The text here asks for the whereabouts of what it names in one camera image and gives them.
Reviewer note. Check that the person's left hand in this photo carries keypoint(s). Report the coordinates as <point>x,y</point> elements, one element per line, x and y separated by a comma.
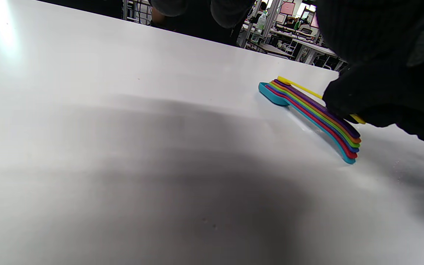
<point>359,29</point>

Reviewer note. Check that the red measuring spoon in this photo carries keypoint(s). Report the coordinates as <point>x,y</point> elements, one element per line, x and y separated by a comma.
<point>352,155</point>

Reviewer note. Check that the white desk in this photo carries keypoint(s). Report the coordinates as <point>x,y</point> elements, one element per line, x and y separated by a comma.
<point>315,49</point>

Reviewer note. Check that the purple measuring spoon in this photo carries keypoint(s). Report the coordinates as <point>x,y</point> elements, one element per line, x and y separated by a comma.
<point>307,101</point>

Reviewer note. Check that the green plastic water bottle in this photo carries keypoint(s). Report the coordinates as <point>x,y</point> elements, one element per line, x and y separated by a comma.
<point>260,24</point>

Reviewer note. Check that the green measuring spoon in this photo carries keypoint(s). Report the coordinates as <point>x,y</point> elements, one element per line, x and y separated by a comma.
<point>355,145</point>

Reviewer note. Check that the blue measuring spoon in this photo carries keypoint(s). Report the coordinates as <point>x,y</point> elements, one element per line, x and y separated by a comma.
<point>354,149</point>

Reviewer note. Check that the yellow measuring spoon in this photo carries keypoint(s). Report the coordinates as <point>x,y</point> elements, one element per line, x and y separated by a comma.
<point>283,80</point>

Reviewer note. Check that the pink lit monitor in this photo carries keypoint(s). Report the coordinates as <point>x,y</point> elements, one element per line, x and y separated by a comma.
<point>287,8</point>

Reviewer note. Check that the orange measuring spoon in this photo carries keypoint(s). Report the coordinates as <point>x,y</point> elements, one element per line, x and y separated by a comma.
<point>356,140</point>

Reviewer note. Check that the person's right hand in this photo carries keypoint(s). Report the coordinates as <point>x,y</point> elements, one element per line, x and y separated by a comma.
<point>399,92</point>

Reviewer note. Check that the teal measuring spoon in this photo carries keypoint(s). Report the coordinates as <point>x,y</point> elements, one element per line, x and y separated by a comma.
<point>271,95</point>

